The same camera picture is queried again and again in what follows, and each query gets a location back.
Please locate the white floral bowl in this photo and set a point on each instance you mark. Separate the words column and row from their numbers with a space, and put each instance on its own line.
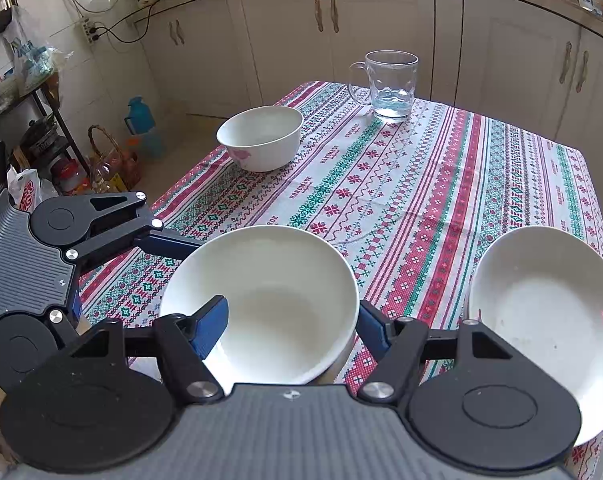
column 261, row 130
column 281, row 310

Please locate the white floral plate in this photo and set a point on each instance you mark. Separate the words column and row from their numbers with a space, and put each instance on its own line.
column 531, row 300

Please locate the hanging clear plastic bag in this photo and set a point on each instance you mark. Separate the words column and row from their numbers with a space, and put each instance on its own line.
column 31, row 50

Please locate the clear glass mug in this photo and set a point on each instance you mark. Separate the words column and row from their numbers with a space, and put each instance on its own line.
column 391, row 85

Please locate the black metal shelf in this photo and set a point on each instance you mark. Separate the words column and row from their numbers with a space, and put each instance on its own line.
column 51, row 105

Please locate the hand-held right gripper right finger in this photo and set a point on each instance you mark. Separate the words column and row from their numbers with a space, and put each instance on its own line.
column 374, row 330

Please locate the wicker basket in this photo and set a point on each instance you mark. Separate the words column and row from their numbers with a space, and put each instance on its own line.
column 129, row 172

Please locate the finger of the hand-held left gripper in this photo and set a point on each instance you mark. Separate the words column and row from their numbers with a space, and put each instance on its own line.
column 181, row 248
column 67, row 330

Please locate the metal cooking pot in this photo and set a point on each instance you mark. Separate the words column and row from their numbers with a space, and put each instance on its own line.
column 39, row 135

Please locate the patterned striped tablecloth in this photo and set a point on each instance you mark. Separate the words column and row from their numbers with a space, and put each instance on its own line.
column 431, row 210

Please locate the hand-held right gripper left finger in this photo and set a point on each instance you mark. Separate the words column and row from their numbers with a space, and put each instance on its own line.
column 211, row 330

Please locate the white red-printed plastic bag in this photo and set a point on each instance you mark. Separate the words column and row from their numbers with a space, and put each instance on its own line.
column 25, row 187

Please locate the blue thermos jug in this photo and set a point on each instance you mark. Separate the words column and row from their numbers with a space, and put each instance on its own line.
column 141, row 120

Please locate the white power strip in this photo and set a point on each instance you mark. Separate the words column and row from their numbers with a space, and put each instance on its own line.
column 90, row 30

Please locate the red-lidded jar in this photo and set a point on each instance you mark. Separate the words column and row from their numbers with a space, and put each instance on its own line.
column 70, row 177

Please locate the cream kitchen cabinets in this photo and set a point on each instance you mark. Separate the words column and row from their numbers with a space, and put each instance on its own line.
column 506, row 60

